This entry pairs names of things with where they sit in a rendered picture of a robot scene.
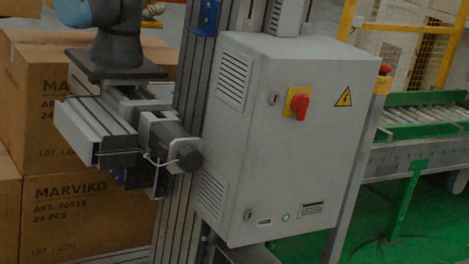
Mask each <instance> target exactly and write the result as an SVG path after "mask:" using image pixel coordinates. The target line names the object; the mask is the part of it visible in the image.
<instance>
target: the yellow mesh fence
mask: <svg viewBox="0 0 469 264"><path fill-rule="evenodd" d="M357 3H358V0H346V1H345V5H344V10H343V13H342V17H341V20H340V23H339V28H338V31H337V35H336V40H339V41H341V42H343V43H347V41H348V37H349V34H350V31H353V30H350V29H351V26H352V20H353V16H354V13H355V8H356V5H357ZM468 14H469V0H462V1H461V4H460V5H459V12H458V14H457V17H456V20H455V23H454V27H442V26H431V25H430V26H427V24H426V26H422V25H421V26H420V25H410V24H398V23H397V22H396V23H395V24H393V21H392V24H386V23H384V21H383V23H380V21H379V23H375V20H374V23H370V22H368V23H365V21H364V22H363V24H362V27H358V28H357V30H359V29H362V31H360V32H368V31H363V29H364V30H377V31H376V33H377V32H378V31H381V32H382V31H385V32H386V31H390V32H386V33H389V34H390V33H395V32H403V33H400V34H408V32H415V34H414V35H416V33H419V34H420V33H428V34H426V36H427V35H431V36H432V35H436V34H442V35H441V36H448V35H447V34H451V36H450V38H449V40H448V41H446V40H445V41H440V43H441V42H444V43H445V42H448V44H447V46H446V47H443V48H446V50H445V53H444V56H443V58H430V59H443V60H442V63H441V66H440V69H439V72H438V75H437V79H436V81H435V86H437V87H440V88H442V89H444V86H445V84H446V80H447V78H448V74H449V71H450V69H451V65H452V62H453V59H454V57H455V54H456V52H457V48H458V45H459V42H460V39H461V36H462V32H463V29H464V27H465V23H466V20H467V18H468ZM404 32H407V33H404ZM429 33H430V34H429ZM444 34H446V35H444ZM351 37H352V35H351ZM351 37H350V39H351ZM347 44H355V42H354V43H347ZM385 63H386V62H385ZM387 65H397V66H398V65H405V66H406V65H419V63H418V64H411V63H410V64H408V63H407V62H406V64H402V63H401V64H399V62H398V64H394V63H393V64H387ZM400 70H401V68H400ZM400 70H399V72H400ZM412 70H414V69H412ZM416 70H417V69H416ZM395 71H397V70H395ZM403 71H405V70H403ZM420 71H421V70H420ZM423 71H425V70H423ZM408 72H409V70H408ZM427 72H428V70H427ZM431 72H432V70H431ZM435 72H436V70H435ZM417 81H418V79H417ZM417 81H416V83H417ZM420 81H422V80H420ZM424 81H425V79H424ZM428 81H429V79H428ZM432 81H433V80H431V83H432ZM412 82H414V79H413V81H412Z"/></svg>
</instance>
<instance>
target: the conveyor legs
mask: <svg viewBox="0 0 469 264"><path fill-rule="evenodd" d="M410 180H411V177H403V178H401V180H400V182H399V187H398V189H397V192H396V196H395V199H394V201H393V200H392V199H390V198H389V197H387V196H386V195H385V194H384V193H383V192H381V191H378V190H377V189H375V188H374V187H372V186H371V185H369V184H368V183H365V184H363V185H364V186H365V187H367V188H369V189H370V190H372V191H373V192H374V193H376V194H378V195H379V197H382V198H383V199H385V200H386V201H388V202H390V203H391V204H392V205H393V206H392V209H391V212H390V215H389V217H388V222H387V224H386V228H385V232H384V234H383V238H385V239H386V240H387V242H389V243H391V242H394V241H397V238H398V236H399V231H400V229H401V226H402V224H403V223H402V222H403V221H404V219H405V215H406V212H407V209H408V206H409V204H410V200H411V197H412V195H413V190H414V188H415V187H412V188H408V186H409V184H410ZM279 240H280V238H277V239H273V240H269V241H265V245H264V247H265V248H267V249H268V250H269V251H270V252H271V253H272V254H273V255H274V256H276V253H277V249H278V244H279Z"/></svg>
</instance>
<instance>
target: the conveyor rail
mask: <svg viewBox="0 0 469 264"><path fill-rule="evenodd" d="M424 159H429V163H428V165H427V168H426V169H425V170H421V174H420V175H426V174H432V173H437V172H446V171H451V170H455V169H465V168H469V133H468V134H462V135H461V136H457V135H452V136H439V137H430V138H422V139H408V140H401V141H393V142H391V143H387V144H386V142H378V143H372V147H371V150H370V153H369V157H368V160H367V163H366V168H365V171H364V174H363V178H362V181H361V184H365V183H374V182H379V181H384V180H393V179H398V178H403V177H412V176H413V173H414V172H408V168H409V166H410V164H411V161H417V160H424Z"/></svg>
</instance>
